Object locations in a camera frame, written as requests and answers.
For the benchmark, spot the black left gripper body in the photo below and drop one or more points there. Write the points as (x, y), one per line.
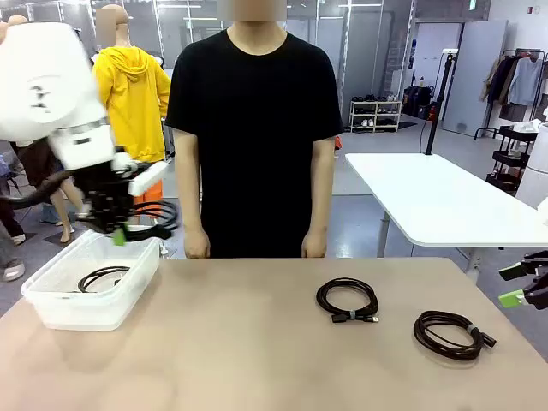
(109, 197)

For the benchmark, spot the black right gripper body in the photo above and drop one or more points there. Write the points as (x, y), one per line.
(540, 278)

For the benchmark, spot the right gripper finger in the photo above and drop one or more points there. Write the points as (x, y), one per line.
(514, 272)
(513, 299)

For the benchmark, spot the person's left forearm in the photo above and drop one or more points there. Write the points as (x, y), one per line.
(319, 201)

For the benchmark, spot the person's right forearm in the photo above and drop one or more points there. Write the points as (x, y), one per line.
(190, 201)

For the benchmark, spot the person's right hand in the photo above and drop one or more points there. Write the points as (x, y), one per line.
(197, 245)

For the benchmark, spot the person's left hand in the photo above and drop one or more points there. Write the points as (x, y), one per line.
(314, 245)

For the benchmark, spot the orange shorts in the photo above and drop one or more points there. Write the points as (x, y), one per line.
(155, 192)

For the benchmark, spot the mannequin wearing beige shirt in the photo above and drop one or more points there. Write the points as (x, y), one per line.
(66, 227)

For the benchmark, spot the brown shorts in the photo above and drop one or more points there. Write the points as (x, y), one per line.
(38, 158)

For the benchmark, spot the clear plastic storage container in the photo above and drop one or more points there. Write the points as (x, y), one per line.
(85, 317)

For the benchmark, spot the white cylindrical appliance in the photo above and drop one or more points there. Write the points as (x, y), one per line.
(537, 171)

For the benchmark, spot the black utility cart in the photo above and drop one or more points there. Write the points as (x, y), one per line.
(511, 158)

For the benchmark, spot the white side table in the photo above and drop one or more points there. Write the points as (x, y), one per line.
(428, 192)

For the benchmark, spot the person in black T-shirt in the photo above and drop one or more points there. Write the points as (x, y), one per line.
(252, 150)

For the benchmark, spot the light blue hanging shirt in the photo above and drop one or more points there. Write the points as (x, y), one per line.
(525, 83)

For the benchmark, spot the dark hanging jacket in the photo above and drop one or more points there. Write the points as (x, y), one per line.
(503, 81)

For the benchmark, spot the beige hanging coat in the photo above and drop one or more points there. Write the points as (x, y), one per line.
(491, 81)

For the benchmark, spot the black bags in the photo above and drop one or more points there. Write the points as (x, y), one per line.
(415, 103)

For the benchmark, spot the white shoe rack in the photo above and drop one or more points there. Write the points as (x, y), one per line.
(376, 115)

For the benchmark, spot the black garment rack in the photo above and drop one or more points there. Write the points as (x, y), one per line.
(514, 52)

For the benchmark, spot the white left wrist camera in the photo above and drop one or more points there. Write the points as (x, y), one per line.
(147, 179)

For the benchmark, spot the black camera pole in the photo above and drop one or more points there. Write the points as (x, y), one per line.
(436, 111)

